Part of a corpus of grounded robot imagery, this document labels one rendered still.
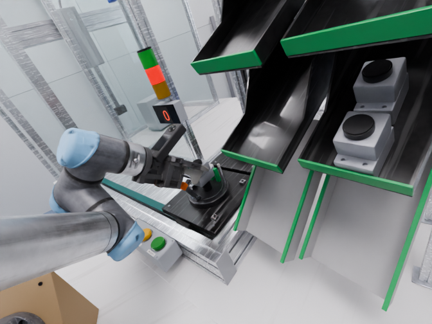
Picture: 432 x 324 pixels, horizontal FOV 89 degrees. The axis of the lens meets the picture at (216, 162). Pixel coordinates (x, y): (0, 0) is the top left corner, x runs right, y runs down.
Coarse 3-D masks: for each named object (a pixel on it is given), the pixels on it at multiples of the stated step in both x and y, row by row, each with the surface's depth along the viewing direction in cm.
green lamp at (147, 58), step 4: (144, 52) 67; (148, 52) 67; (152, 52) 68; (140, 56) 67; (144, 56) 67; (148, 56) 67; (152, 56) 68; (140, 60) 69; (144, 60) 68; (148, 60) 68; (152, 60) 68; (156, 60) 70; (144, 64) 69; (148, 64) 68; (152, 64) 69; (156, 64) 70; (144, 68) 70; (148, 68) 69
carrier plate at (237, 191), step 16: (224, 176) 76; (240, 176) 74; (240, 192) 67; (176, 208) 70; (192, 208) 68; (208, 208) 65; (224, 208) 63; (192, 224) 63; (208, 224) 60; (224, 224) 60
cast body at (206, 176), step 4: (196, 160) 66; (200, 160) 65; (204, 160) 66; (204, 164) 65; (208, 164) 66; (192, 168) 65; (208, 168) 66; (212, 168) 68; (204, 172) 65; (208, 172) 66; (212, 172) 68; (204, 176) 65; (208, 176) 67; (212, 176) 68; (200, 180) 64; (204, 180) 66; (208, 180) 67; (196, 184) 66; (200, 184) 65; (204, 184) 66
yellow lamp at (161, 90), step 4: (164, 80) 73; (156, 84) 72; (160, 84) 72; (164, 84) 72; (156, 88) 72; (160, 88) 72; (164, 88) 73; (168, 88) 75; (156, 92) 73; (160, 92) 73; (164, 92) 73; (168, 92) 74; (160, 96) 74; (164, 96) 74
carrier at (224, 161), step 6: (222, 156) 88; (216, 162) 86; (222, 162) 85; (228, 162) 83; (234, 162) 82; (240, 162) 81; (222, 168) 83; (228, 168) 81; (234, 168) 79; (240, 168) 77; (246, 168) 76; (252, 168) 75; (246, 174) 76
